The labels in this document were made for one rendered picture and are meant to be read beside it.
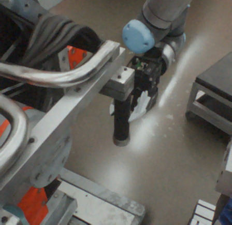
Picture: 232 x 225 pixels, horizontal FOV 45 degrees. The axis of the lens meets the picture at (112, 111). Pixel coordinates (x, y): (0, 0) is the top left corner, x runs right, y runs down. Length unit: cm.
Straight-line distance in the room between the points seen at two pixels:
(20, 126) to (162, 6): 37
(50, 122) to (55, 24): 19
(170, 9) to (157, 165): 109
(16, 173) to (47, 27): 26
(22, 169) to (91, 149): 124
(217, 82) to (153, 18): 102
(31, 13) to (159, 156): 118
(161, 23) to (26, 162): 40
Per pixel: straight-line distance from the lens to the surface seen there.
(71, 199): 129
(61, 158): 58
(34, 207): 89
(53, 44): 51
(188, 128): 177
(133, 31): 64
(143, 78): 65
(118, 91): 55
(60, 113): 43
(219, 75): 164
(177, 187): 152
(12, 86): 78
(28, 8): 60
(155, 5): 61
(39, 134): 41
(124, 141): 67
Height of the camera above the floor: 128
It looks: 45 degrees down
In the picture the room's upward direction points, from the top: straight up
